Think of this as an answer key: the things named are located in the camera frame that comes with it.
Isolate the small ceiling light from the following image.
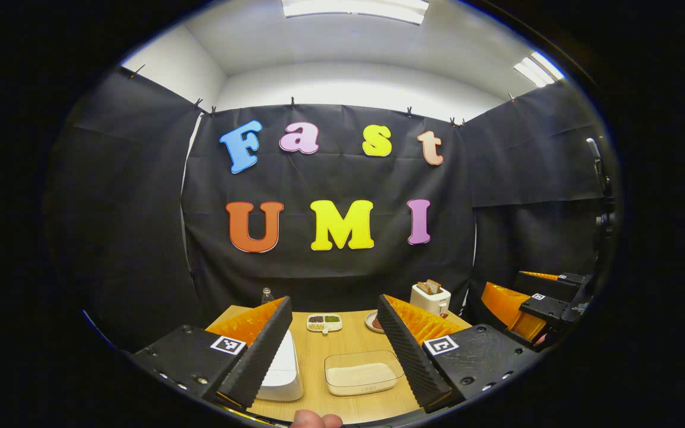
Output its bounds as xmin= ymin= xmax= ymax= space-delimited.
xmin=512 ymin=51 xmax=566 ymax=89

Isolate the white divided bean dish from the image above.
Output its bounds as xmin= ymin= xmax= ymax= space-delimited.
xmin=307 ymin=313 xmax=343 ymax=335

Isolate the clear rice container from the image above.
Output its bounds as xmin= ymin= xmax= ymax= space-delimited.
xmin=323 ymin=350 xmax=406 ymax=397

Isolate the white rice cooker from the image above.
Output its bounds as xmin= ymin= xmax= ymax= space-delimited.
xmin=256 ymin=330 xmax=304 ymax=402

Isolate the white toaster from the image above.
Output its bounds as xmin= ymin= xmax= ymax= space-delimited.
xmin=410 ymin=279 xmax=451 ymax=317

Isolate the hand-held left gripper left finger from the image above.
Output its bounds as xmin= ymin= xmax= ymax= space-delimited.
xmin=131 ymin=296 xmax=293 ymax=411

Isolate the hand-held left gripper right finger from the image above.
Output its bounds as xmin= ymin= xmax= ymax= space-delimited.
xmin=377 ymin=294 xmax=542 ymax=414

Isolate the black backdrop cloth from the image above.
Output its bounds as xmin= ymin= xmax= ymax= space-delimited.
xmin=45 ymin=65 xmax=617 ymax=351

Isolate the long ceiling light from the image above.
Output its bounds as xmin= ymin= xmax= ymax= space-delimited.
xmin=282 ymin=0 xmax=429 ymax=26

